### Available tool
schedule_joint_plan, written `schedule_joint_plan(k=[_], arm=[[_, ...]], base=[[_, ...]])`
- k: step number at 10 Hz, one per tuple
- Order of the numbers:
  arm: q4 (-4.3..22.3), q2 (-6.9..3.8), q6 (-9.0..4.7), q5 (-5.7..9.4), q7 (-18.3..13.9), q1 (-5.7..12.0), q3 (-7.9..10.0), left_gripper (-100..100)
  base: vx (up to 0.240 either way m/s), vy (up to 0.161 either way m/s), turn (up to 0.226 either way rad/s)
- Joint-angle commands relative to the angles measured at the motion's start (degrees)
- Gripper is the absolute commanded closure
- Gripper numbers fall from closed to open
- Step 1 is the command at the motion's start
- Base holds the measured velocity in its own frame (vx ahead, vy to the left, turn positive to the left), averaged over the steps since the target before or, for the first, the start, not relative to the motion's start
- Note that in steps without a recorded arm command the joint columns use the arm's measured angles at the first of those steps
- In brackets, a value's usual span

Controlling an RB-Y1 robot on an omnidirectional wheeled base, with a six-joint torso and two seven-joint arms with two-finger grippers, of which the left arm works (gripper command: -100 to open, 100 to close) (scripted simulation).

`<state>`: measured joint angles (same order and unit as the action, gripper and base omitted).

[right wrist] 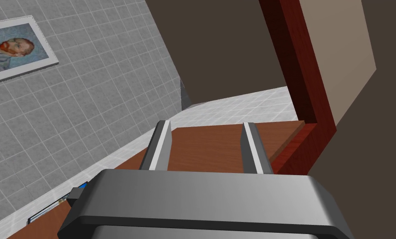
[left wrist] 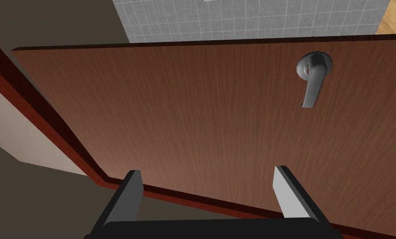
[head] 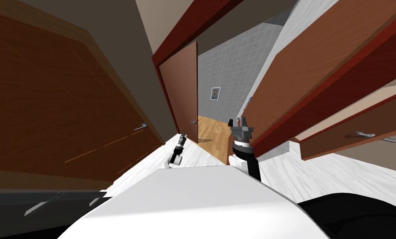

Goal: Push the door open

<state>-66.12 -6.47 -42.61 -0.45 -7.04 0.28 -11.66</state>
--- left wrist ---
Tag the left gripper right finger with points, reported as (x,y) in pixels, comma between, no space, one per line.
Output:
(294,196)

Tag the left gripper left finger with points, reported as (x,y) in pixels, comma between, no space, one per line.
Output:
(126,199)

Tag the brown wooden door leaf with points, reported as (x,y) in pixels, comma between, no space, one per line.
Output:
(201,126)

